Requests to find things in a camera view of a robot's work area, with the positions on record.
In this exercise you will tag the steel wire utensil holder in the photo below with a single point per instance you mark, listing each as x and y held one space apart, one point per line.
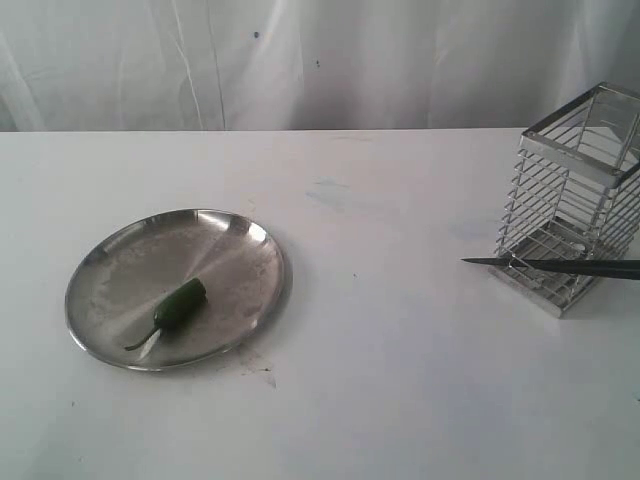
574 195

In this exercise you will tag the black knife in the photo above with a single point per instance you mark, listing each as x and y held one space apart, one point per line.
616 269

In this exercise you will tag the green chili pepper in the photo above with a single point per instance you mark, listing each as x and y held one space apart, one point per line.
176 309

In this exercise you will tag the round steel plate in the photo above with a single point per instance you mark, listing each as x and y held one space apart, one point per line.
113 293

